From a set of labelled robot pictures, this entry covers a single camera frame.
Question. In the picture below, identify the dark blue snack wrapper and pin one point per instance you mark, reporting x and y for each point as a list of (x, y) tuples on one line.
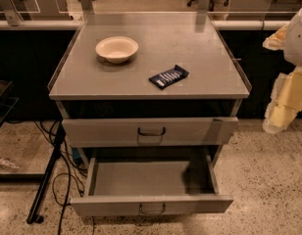
[(169, 77)]

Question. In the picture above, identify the grey drawer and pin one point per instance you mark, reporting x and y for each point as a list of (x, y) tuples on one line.
[(149, 186), (163, 131)]

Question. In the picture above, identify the clear plastic bottle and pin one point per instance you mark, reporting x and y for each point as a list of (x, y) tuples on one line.
[(7, 164)]

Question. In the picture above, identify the black tripod stand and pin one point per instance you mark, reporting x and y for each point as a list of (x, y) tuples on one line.
[(33, 215)]

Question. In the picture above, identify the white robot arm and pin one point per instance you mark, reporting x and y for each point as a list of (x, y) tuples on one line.
[(288, 39)]

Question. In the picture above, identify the dark side shelf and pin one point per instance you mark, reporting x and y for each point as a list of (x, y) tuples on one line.
[(7, 102)]

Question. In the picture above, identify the white ceramic bowl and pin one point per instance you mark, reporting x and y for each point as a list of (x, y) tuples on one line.
[(116, 50)]

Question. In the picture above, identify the grey drawer cabinet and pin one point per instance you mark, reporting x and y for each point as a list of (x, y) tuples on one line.
[(87, 86)]

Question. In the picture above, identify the padded gripper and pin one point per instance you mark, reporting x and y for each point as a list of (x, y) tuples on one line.
[(297, 40)]

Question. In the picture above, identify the white horizontal rail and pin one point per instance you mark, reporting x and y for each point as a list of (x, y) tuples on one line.
[(73, 25)]

